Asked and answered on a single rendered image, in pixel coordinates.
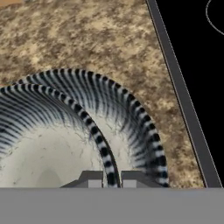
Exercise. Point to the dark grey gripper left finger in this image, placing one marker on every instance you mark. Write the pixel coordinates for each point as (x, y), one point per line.
(92, 176)

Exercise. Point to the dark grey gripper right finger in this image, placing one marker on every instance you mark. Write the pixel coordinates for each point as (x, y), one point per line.
(132, 176)

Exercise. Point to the large black white striped bowl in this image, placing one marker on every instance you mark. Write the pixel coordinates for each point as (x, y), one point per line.
(128, 122)

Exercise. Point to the small black white striped bowl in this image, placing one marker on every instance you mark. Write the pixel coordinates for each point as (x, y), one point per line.
(43, 151)

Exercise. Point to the black hob with grey frame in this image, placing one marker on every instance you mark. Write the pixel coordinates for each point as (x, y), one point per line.
(198, 93)

